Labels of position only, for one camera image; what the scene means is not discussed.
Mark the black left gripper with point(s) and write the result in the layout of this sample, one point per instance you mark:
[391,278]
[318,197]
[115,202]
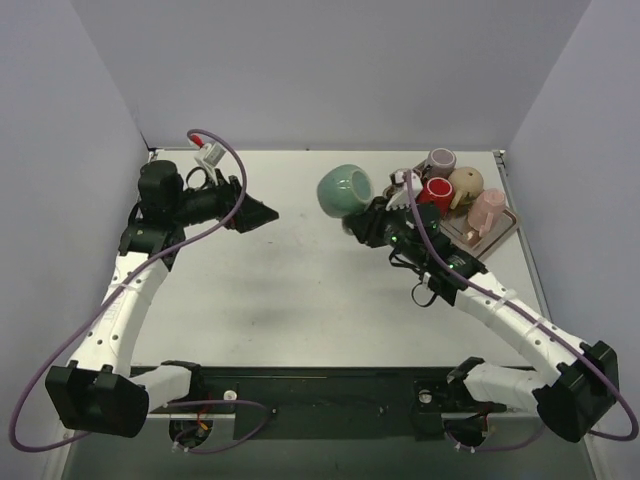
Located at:
[236,205]

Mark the metal serving tray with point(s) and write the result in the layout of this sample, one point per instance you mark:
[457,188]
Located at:
[456,227]

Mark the beige round mug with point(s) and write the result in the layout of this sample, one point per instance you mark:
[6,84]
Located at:
[468,184]

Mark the pink ceramic mug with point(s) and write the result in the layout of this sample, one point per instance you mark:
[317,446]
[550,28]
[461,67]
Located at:
[485,211]

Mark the green ceramic mug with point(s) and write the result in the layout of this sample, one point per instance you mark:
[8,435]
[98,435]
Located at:
[345,190]

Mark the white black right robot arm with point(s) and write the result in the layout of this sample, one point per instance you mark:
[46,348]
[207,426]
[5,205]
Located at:
[572,384]

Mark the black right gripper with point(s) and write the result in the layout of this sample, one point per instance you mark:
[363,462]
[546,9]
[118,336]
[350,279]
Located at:
[378,223]

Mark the red mug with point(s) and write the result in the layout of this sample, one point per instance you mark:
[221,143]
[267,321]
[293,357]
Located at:
[439,192]

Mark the purple mug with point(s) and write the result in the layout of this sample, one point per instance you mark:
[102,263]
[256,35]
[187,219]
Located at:
[441,162]

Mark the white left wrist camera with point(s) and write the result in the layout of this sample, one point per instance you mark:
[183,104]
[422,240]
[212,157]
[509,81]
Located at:
[208,156]

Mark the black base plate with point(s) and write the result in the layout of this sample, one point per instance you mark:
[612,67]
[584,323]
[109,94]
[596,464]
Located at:
[331,403]

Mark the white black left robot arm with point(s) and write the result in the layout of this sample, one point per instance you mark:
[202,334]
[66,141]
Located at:
[95,392]

